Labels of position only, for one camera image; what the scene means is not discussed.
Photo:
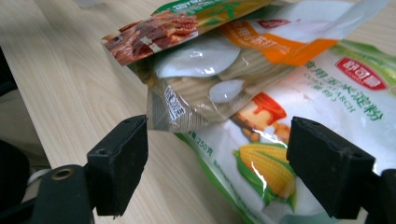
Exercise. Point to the white orange clear packet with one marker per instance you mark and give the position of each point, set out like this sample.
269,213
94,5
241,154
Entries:
199,77

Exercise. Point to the green packet with meat picture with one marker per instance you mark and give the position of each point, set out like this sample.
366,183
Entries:
155,34

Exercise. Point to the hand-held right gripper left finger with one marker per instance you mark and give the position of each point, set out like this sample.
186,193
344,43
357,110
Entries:
116,168

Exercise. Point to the white green corn starch packet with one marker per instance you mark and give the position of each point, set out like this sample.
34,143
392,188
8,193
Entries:
336,102

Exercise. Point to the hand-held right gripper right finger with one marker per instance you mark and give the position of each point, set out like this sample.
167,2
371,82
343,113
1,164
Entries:
327,168

